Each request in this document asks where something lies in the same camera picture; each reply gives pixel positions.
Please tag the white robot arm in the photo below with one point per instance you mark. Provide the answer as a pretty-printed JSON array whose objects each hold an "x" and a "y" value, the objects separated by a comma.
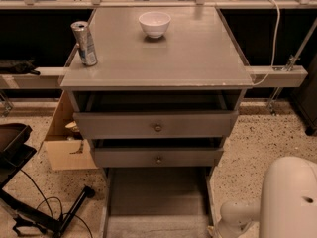
[{"x": 287, "y": 207}]

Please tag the cardboard box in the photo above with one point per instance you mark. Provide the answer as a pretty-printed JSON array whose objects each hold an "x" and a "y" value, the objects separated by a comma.
[{"x": 65, "y": 149}]

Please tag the grey drawer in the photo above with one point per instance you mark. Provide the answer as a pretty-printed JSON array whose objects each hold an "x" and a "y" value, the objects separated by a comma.
[
  {"x": 156, "y": 157},
  {"x": 157, "y": 203},
  {"x": 137, "y": 125}
]

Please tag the black cloth on rail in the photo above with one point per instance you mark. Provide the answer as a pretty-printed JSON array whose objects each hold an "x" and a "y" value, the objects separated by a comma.
[{"x": 12, "y": 66}]

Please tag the white ceramic bowl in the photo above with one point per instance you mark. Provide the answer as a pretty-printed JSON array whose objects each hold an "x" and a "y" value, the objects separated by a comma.
[{"x": 154, "y": 24}]

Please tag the grey drawer cabinet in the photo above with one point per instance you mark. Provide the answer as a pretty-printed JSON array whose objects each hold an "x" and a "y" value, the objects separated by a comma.
[{"x": 194, "y": 66}]

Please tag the black stand with tray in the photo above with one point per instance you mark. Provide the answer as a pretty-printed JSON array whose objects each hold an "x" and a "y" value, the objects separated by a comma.
[{"x": 21, "y": 194}]

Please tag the silver drink can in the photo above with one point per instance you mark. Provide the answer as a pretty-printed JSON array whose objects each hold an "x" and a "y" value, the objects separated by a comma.
[{"x": 85, "y": 43}]

